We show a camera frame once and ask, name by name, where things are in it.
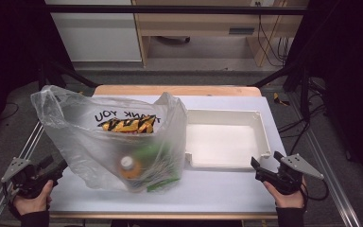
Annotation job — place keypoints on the green snack packet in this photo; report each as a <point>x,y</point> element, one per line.
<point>157,176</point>

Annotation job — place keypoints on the black curtain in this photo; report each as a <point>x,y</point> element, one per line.
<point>9,47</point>
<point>353,63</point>

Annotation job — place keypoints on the black stand leg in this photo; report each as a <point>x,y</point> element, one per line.
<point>296,78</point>
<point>63,71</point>

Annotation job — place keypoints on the aluminium rail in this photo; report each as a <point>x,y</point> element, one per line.
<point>28,148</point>
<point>327,179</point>

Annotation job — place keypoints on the white cabinet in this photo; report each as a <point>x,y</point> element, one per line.
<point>97,34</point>

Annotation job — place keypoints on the white table mat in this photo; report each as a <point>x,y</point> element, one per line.
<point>201,195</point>

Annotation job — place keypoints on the person's left hand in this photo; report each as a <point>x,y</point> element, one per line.
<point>33,205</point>

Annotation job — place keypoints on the orange black chip bag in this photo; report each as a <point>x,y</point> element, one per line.
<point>129,125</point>

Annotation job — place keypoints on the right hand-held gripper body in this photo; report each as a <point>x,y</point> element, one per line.
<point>288,179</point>

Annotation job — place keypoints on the wooden table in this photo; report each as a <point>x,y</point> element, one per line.
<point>176,90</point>

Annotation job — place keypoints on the yellow black tape piece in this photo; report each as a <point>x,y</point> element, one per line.
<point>279,99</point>

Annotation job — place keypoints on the person's right hand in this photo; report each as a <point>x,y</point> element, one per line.
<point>290,200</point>

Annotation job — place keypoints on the orange juice bottle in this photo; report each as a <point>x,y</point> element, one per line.
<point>129,168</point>

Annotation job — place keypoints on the white tray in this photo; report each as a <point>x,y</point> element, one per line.
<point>223,142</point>

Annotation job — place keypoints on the black horizontal bar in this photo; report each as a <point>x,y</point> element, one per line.
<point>170,9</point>

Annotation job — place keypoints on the wooden desk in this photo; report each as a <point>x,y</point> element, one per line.
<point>201,22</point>

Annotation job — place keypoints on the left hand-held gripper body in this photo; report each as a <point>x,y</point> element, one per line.
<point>22,176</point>

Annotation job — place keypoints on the clear plastic bag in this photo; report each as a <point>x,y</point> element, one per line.
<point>82,145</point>

